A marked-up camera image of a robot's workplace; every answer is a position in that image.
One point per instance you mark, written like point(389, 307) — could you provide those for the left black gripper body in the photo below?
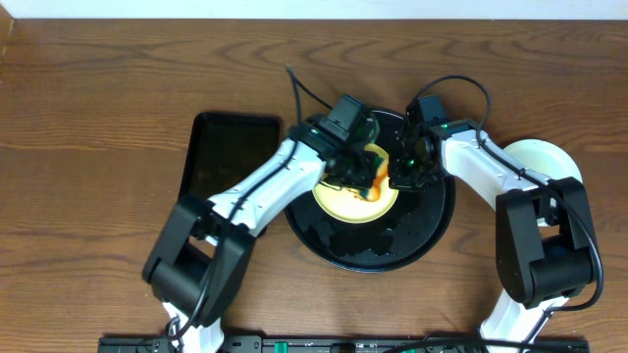
point(357, 173)

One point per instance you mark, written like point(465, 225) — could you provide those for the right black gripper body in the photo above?
point(413, 175)

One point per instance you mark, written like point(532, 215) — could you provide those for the green and orange sponge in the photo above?
point(374, 193)

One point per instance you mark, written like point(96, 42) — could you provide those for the yellow plate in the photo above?
point(345, 205)

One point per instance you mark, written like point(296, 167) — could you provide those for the pale green plate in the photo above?
point(544, 157)

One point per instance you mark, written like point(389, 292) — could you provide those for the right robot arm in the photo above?
point(546, 251)

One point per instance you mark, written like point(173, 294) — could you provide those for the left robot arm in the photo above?
point(199, 260)

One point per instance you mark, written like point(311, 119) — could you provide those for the black round tray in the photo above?
point(407, 231)

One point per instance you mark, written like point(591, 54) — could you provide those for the black rectangular water tray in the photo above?
point(224, 148)

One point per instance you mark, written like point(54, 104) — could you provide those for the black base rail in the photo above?
point(252, 343)

